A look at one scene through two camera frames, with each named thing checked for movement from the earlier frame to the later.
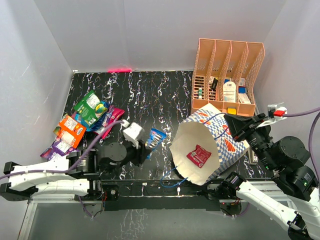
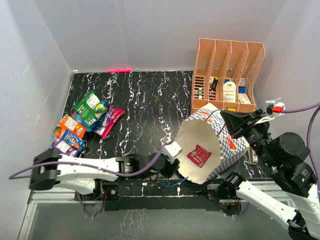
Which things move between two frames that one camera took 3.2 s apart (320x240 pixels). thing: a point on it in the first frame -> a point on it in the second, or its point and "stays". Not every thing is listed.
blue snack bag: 97,123 stays
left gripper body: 134,154 -> 168,167
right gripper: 240,126 stays
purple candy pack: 59,147 stays
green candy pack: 90,109 stays
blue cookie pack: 156,136 -> 69,138
